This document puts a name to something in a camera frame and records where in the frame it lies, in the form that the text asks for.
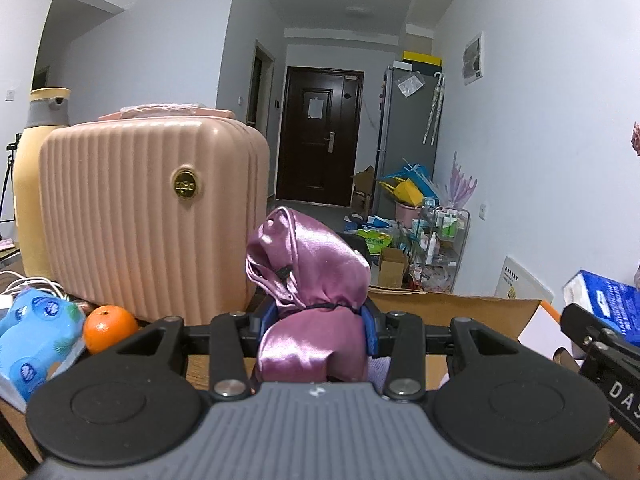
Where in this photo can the hanging folded umbrella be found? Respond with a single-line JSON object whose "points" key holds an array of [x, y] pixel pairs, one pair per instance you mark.
{"points": [[435, 105]]}

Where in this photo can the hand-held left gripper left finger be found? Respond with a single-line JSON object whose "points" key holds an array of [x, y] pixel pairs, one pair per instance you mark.
{"points": [[269, 317]]}

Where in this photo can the round ceiling light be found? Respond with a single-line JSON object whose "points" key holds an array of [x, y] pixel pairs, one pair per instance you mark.
{"points": [[360, 11]]}

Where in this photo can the grey refrigerator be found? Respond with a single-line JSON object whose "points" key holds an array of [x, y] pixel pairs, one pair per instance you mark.
{"points": [[405, 130]]}

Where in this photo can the dark brown entrance door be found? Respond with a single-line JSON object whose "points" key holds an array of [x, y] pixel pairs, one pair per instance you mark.
{"points": [[310, 170]]}

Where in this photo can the small open cardboard box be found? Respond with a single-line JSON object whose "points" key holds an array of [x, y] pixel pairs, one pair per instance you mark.
{"points": [[392, 270]]}

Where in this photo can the white wall outlet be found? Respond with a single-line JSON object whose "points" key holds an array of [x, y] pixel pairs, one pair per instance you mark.
{"points": [[483, 210]]}

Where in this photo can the black tripod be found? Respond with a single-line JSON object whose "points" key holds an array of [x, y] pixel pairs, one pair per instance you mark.
{"points": [[11, 146]]}

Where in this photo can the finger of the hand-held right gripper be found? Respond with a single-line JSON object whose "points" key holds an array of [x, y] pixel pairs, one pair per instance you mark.
{"points": [[590, 332]]}

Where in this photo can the blue tissue pack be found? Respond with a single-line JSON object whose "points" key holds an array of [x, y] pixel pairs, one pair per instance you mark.
{"points": [[30, 330]]}

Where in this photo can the blue bags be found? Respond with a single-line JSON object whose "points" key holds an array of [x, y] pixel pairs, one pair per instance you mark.
{"points": [[412, 172]]}

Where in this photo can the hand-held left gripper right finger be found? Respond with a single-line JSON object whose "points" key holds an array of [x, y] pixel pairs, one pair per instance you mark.
{"points": [[371, 330]]}

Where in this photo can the clear plastic bag on refrigerator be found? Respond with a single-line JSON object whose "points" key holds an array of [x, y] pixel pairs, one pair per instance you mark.
{"points": [[410, 85]]}

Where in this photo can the orange cardboard box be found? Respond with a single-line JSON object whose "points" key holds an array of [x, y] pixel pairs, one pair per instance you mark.
{"points": [[450, 305]]}

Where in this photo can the pink satin pouch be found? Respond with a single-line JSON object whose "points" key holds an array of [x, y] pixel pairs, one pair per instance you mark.
{"points": [[310, 280]]}

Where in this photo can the blue and white box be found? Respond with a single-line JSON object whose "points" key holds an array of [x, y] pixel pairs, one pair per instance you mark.
{"points": [[605, 295]]}

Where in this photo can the yellow bag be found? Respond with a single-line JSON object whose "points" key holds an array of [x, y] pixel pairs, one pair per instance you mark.
{"points": [[407, 191]]}

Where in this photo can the brown cardboard box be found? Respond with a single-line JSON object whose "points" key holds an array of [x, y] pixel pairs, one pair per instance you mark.
{"points": [[362, 192]]}

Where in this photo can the bouquet of dried pink roses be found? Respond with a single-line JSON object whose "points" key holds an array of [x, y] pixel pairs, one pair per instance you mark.
{"points": [[636, 137]]}

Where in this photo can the purple wall decal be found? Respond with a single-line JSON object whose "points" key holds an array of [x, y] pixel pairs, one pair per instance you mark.
{"points": [[461, 182]]}

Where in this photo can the white paper on door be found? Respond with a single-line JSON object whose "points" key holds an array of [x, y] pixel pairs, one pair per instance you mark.
{"points": [[315, 108]]}

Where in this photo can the pink bucket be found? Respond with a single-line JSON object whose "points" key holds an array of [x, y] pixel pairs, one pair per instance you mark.
{"points": [[407, 214]]}

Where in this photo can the yellow and black box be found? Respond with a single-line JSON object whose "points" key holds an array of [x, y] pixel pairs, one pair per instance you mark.
{"points": [[422, 58]]}

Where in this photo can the side door frame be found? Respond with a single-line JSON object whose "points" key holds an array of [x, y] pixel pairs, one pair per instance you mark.
{"points": [[260, 90]]}

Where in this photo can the lilac cloth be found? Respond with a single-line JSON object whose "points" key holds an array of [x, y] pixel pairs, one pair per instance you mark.
{"points": [[380, 372]]}

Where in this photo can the green printed bag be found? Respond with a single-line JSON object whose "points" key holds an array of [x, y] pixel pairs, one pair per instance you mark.
{"points": [[375, 240]]}

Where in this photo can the yellow bottle with grey collar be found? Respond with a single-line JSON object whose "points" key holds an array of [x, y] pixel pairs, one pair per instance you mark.
{"points": [[30, 200]]}

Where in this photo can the orange fruit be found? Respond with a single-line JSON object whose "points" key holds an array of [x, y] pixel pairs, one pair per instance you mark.
{"points": [[107, 332]]}

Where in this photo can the pink ribbed suitcase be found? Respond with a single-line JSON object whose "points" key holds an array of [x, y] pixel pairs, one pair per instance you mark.
{"points": [[125, 220]]}

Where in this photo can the white wall electrical panel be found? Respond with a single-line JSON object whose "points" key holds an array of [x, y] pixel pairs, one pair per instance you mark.
{"points": [[473, 57]]}

